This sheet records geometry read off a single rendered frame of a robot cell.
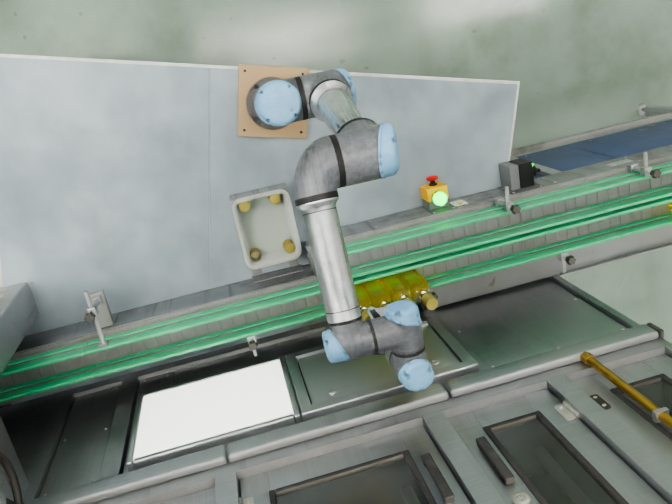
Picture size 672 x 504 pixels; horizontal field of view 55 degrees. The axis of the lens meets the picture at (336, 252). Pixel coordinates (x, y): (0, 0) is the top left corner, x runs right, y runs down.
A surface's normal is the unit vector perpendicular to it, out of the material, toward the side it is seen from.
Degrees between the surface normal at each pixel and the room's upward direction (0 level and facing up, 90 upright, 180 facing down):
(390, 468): 90
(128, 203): 0
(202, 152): 0
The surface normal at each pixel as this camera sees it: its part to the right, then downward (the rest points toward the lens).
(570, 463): -0.19, -0.93
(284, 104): 0.04, 0.25
